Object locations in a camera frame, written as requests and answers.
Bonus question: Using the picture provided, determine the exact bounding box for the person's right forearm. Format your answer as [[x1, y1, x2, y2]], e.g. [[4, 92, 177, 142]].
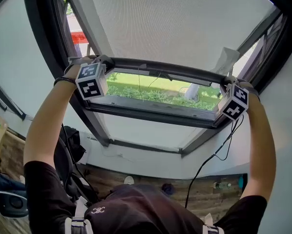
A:
[[239, 91, 276, 202]]

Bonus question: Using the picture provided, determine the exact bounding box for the clear water bottle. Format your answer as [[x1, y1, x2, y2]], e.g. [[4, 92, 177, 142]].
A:
[[213, 181, 233, 190]]

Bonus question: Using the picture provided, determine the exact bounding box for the person's right hand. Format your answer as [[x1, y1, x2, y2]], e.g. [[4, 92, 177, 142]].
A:
[[236, 81, 261, 101]]

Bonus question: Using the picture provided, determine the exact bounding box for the black wristband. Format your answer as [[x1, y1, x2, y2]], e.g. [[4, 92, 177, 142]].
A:
[[53, 76, 77, 87]]

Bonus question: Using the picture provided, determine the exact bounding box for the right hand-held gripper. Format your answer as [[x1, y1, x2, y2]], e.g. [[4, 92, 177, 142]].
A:
[[218, 76, 249, 121]]

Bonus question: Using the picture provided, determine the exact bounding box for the thin pull cord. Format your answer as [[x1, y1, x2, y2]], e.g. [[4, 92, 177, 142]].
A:
[[137, 66, 162, 102]]

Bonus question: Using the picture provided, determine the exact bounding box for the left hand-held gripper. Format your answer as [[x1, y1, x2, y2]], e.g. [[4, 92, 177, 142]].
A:
[[75, 54, 115, 100]]

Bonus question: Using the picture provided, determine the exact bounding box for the black framed hinged window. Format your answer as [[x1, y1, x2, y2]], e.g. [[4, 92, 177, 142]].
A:
[[22, 0, 292, 158]]

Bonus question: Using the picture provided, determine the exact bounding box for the red banner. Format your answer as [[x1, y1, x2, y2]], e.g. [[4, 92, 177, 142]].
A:
[[71, 31, 88, 45]]

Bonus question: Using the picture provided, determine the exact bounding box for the dark purple floor object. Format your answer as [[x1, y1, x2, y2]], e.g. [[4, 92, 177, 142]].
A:
[[161, 182, 177, 196]]

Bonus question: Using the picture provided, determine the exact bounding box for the person's left hand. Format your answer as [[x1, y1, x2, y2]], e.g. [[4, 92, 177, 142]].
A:
[[64, 55, 99, 79]]

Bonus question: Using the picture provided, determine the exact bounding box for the person's left forearm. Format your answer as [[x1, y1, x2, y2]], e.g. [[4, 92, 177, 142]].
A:
[[23, 71, 78, 170]]

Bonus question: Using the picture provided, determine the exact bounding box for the white plastic wrap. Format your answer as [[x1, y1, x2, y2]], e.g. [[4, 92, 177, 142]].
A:
[[210, 47, 241, 77]]

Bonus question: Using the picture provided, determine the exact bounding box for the black mesh office chair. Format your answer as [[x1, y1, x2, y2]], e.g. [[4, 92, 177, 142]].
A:
[[53, 125, 100, 206]]

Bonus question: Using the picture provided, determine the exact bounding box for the dark blue fabric item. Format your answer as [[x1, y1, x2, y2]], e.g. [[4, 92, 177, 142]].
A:
[[0, 171, 27, 192]]

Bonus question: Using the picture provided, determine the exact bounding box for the grey shoulder strap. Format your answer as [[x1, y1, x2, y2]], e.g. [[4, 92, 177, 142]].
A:
[[64, 195, 94, 234], [201, 213, 225, 234]]

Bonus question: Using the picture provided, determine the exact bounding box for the grey and white device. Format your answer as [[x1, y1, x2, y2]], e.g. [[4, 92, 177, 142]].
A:
[[0, 190, 30, 219]]

